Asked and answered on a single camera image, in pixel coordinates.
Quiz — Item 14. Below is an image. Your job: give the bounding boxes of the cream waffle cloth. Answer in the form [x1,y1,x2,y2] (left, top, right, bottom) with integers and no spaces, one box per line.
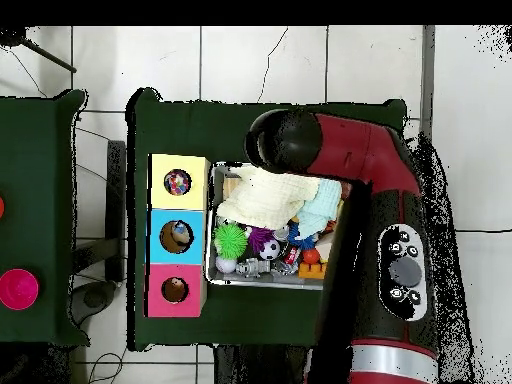
[215,163,321,232]

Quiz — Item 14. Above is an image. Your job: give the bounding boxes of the green spiky ball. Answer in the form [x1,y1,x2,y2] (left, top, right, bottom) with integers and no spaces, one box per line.
[212,222,249,260]

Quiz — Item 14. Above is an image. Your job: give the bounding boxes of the mint waffle cloth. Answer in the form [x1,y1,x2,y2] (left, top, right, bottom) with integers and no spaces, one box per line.
[295,177,344,240]

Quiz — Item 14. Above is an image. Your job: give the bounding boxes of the shallow clear mesh bin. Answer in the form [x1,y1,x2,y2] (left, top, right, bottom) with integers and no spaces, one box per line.
[206,162,353,291]

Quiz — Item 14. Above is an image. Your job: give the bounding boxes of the wooden box with three holes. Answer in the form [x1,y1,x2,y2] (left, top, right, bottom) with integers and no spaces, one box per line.
[143,153,211,319]

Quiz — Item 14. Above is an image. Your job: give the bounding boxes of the purple spiky ball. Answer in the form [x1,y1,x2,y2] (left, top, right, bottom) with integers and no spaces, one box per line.
[246,226,276,256]

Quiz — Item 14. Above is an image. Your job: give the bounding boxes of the small soccer ball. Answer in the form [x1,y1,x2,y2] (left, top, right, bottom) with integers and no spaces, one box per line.
[259,238,281,261]

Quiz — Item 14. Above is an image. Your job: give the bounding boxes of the blue spiky ball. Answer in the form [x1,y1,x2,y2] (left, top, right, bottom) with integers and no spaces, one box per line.
[286,222,318,251]

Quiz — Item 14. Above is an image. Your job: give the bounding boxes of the grey toy robot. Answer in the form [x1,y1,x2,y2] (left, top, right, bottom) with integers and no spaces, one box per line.
[234,257,273,281]

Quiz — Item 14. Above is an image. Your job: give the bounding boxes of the white baseball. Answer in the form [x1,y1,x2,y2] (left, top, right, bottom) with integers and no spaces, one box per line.
[214,254,239,276]

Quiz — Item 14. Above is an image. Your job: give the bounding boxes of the orange toy brick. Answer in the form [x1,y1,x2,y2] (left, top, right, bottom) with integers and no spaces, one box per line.
[297,260,328,281]

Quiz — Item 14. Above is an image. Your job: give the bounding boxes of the grey round base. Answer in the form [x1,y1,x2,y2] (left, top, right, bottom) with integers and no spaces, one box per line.
[71,279,118,325]

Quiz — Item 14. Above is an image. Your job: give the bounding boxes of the green cloth side table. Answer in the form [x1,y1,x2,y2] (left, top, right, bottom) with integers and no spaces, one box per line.
[0,89,89,347]

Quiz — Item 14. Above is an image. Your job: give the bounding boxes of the pink round disc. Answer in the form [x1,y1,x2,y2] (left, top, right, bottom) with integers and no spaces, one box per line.
[0,268,40,312]

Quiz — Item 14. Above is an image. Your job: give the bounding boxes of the black stand pole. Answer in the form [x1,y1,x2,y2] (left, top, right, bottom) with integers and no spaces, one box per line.
[0,27,79,75]

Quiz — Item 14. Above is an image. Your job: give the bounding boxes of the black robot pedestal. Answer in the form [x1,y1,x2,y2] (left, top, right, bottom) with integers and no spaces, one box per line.
[212,345,309,384]

